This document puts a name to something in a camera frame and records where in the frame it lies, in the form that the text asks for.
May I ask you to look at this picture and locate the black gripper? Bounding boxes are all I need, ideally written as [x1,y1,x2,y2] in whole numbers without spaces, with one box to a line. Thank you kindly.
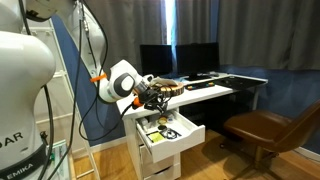
[138,84,169,112]

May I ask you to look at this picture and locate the white open drawer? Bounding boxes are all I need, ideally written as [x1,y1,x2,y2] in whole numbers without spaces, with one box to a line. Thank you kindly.
[135,109,206,164]

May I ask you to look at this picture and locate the white drawer cabinet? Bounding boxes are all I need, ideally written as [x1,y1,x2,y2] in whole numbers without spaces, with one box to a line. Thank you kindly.
[123,108,183,180]

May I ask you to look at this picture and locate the round wooden log slice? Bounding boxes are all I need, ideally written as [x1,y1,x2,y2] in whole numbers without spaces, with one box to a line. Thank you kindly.
[151,82,185,98]

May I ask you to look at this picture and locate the orange connector clip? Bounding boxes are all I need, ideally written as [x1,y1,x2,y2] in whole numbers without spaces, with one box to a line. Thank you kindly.
[131,97,144,108]

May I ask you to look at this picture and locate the yellow sticky note pad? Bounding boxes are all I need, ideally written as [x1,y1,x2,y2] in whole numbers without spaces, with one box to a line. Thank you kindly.
[146,130,165,144]

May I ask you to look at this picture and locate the black computer monitor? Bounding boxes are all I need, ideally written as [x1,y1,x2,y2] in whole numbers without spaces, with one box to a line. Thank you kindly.
[139,44,174,78]
[175,42,221,82]

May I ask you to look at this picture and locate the white desk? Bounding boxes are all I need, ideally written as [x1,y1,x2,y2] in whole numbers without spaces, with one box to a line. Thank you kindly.
[114,73,269,122]

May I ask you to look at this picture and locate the dark grey curtain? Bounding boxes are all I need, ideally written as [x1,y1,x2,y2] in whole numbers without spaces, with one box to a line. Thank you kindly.
[175,0,320,72]
[83,0,168,79]

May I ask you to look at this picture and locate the black desk mat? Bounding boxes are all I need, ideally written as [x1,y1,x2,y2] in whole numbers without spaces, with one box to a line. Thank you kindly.
[213,75,268,91]

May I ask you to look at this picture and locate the brown leather chair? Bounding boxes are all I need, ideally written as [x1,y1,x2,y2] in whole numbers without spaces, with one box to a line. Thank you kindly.
[219,99,320,180]

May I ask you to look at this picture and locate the white ladder rack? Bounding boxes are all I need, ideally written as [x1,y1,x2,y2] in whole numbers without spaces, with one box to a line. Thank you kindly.
[19,18,101,180]

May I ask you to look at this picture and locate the teal and white box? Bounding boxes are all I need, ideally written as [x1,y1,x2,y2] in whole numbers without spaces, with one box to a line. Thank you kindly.
[46,139,73,180]

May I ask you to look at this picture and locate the coiled black cable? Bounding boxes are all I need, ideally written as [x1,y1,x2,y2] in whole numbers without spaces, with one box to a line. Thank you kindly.
[161,128,183,141]

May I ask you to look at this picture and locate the orange cable strap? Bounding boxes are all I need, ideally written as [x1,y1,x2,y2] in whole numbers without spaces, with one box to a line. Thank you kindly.
[89,73,108,84]

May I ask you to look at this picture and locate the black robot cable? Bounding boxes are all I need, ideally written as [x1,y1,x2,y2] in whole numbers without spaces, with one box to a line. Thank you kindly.
[18,0,141,180]

